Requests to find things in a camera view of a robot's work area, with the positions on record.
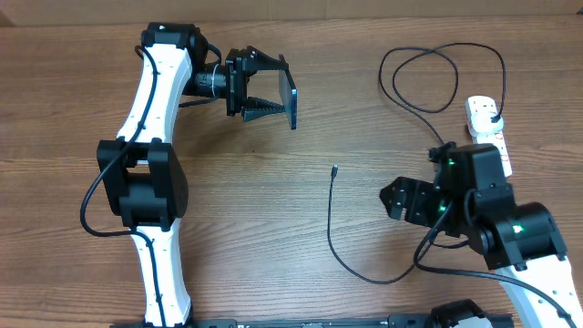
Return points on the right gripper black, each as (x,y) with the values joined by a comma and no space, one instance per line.
(401,192)

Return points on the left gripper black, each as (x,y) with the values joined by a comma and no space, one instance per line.
(238,83)

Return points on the Samsung Galaxy smartphone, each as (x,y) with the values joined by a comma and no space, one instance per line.
(288,93)

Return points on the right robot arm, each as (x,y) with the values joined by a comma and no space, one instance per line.
(521,244)

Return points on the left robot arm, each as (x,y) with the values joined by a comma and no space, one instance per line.
(140,170)

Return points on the white charger adapter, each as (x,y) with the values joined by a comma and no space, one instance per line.
(482,124)

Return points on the white power strip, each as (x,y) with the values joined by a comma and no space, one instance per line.
(483,104)

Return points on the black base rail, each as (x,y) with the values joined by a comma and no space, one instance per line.
(392,321)

